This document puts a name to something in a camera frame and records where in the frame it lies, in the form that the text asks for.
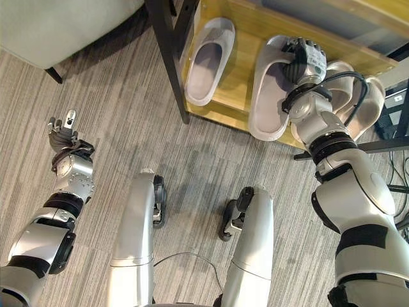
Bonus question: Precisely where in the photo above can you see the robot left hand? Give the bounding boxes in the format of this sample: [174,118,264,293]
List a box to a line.
[47,108,80,152]

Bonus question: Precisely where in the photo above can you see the robot left foot dark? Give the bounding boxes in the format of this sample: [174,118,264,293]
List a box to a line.
[152,173,168,228]

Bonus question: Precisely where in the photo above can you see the wooden shoe rack black frame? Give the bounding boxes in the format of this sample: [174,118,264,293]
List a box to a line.
[145,0,409,161]

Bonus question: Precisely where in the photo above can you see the black box white label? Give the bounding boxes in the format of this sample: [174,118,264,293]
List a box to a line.
[373,86,409,140]

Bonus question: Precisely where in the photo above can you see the black floor cables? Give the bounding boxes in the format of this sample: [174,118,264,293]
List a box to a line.
[387,149,409,244]

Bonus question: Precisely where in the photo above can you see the thin grey floor cable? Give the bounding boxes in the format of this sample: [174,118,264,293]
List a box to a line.
[153,251,225,294]

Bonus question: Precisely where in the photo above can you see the robot right leg silver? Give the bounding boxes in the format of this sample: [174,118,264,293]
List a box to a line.
[220,184,276,307]

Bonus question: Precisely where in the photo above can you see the robot leg silver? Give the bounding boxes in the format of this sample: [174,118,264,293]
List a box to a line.
[220,184,276,307]
[106,167,158,307]

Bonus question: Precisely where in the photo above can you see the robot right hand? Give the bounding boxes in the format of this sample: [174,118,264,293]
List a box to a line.
[281,36,328,86]

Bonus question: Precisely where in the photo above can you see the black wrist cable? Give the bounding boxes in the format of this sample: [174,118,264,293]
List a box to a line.
[314,71,369,126]

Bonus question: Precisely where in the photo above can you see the robot left leg silver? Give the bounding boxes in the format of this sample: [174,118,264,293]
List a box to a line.
[106,167,158,307]

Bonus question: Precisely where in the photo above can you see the white armchair dark legs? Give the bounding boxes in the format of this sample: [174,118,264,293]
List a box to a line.
[0,0,151,85]

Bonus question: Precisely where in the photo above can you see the robot foot dark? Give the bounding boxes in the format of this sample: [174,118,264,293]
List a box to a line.
[218,186,255,242]
[152,173,168,228]

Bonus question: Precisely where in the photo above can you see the robot right foot dark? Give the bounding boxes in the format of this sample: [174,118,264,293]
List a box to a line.
[218,186,255,242]

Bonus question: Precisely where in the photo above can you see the grey slipper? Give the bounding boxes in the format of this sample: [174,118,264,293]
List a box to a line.
[185,17,236,107]
[248,35,320,142]

